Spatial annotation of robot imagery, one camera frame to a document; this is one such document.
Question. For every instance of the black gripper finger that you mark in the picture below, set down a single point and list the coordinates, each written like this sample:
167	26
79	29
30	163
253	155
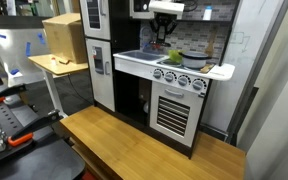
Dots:
169	28
156	29

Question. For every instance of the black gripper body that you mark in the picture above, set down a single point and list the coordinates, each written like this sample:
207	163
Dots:
164	19

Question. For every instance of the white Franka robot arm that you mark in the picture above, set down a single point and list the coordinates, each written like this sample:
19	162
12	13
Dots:
165	7

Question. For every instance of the grey toy sink basin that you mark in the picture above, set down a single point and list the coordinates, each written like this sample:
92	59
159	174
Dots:
140	55

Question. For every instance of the grey cooking pot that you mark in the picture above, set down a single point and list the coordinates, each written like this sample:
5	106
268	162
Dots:
194	61

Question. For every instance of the grey toy faucet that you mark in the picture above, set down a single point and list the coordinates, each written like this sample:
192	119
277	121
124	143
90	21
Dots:
141	35

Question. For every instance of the red faucet knob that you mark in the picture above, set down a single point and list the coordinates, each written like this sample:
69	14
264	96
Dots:
155	48

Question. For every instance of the toy microwave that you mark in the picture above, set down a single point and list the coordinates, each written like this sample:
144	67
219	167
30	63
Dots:
139	8

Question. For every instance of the green bowl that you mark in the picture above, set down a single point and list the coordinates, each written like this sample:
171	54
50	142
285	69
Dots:
174	56

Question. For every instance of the toy kitchen play set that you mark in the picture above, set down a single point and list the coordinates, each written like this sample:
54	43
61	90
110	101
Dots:
127	36

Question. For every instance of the round stove burner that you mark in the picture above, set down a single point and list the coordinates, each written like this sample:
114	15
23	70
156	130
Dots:
167	62

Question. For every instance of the white bottle blue cap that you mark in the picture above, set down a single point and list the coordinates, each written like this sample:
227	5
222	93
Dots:
207	14

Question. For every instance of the grey stove knob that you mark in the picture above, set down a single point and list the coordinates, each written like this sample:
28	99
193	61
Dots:
184	80
170	77
157	73
198	85

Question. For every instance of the wooden spatula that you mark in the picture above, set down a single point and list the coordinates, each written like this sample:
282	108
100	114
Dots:
211	46

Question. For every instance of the small wooden utensil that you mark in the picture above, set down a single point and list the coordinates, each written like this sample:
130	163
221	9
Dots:
206	68

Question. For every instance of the white upper fridge door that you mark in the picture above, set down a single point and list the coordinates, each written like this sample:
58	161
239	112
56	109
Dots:
99	31

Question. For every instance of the white fridge door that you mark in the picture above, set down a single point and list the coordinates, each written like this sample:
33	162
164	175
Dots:
99	31
104	90

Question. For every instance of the white lower fridge door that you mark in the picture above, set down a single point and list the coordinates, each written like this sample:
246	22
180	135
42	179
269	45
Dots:
104	90

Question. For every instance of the white oven door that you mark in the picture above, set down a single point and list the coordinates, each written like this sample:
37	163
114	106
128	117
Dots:
194	110

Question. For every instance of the cardboard box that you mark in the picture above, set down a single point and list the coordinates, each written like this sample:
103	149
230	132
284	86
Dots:
64	36

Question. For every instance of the light wooden side table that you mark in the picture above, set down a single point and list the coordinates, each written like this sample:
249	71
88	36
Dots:
60	67

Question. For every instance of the small white jar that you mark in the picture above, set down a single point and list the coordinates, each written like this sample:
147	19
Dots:
53	61

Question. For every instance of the wooden bench table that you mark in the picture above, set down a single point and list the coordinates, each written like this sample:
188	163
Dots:
134	150

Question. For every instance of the leaning whiteboard panel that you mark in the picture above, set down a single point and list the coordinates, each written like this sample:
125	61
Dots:
14	50

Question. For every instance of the large wall whiteboard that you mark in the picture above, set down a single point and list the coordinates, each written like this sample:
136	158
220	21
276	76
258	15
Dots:
247	50

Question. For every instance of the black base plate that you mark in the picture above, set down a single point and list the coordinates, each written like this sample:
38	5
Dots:
44	160

